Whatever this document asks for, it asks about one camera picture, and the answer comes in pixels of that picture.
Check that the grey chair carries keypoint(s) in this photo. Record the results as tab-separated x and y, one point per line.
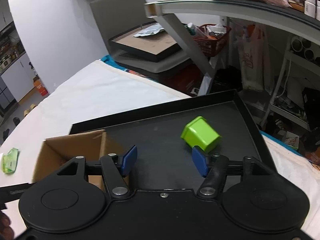
119	21

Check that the silver foil packet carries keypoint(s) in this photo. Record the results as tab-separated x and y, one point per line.
150	31

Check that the white pill bottle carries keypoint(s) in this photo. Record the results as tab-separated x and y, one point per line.
310	8

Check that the orange carton box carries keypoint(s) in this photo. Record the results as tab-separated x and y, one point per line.
39	86

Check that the grey curved desk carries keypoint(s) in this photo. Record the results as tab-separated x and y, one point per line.
164	12

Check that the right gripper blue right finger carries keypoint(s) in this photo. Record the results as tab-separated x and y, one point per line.
201	160

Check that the black picture frame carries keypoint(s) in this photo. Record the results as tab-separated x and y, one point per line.
152	48

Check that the red plastic basket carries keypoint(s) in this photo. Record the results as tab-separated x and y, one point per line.
212	45

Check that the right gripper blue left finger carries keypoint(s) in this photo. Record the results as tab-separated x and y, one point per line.
127	160

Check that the green wet wipes pack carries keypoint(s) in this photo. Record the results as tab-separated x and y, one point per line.
9	161

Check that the brown cardboard box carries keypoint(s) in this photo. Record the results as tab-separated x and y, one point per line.
56	151

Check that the green toy house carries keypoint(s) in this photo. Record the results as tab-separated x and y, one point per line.
199	133

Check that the black shallow tray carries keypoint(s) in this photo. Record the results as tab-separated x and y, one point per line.
164	159

